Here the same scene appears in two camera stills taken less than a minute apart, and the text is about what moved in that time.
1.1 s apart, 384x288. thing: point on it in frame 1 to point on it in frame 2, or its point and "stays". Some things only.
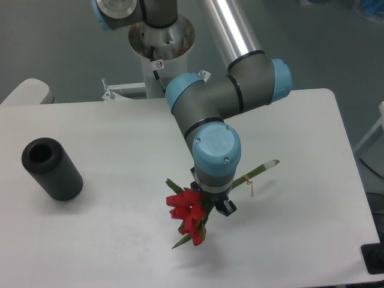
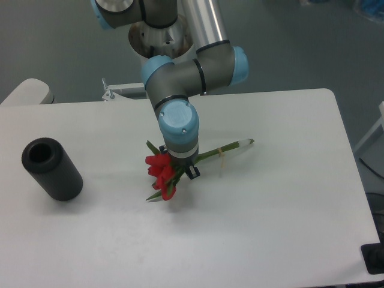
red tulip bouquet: x=190 y=210 to x=165 y=173
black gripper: x=220 y=199 to x=185 y=162
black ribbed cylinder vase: x=47 y=161 stays
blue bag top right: x=373 y=9 stays
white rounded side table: x=30 y=92 stays
